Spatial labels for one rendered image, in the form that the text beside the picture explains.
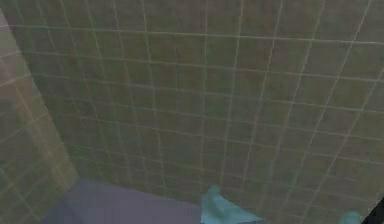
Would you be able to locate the small teal cloth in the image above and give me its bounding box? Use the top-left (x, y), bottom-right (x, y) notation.
top-left (335, 210), bottom-right (363, 224)

